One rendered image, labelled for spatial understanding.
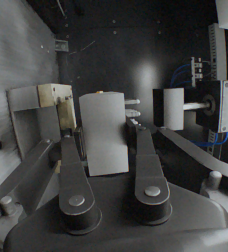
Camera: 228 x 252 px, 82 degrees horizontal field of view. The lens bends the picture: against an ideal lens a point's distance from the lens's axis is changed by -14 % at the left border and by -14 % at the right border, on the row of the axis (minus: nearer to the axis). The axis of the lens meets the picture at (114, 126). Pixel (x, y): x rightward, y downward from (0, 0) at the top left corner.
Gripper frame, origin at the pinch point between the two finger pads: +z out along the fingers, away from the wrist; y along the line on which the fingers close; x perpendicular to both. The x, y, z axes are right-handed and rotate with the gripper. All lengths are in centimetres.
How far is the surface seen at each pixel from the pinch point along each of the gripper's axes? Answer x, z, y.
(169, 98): 2.5, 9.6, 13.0
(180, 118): -1.6, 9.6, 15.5
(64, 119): 0.4, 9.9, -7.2
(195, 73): 8.6, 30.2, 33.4
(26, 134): -0.4, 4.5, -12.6
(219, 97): 2.4, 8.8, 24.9
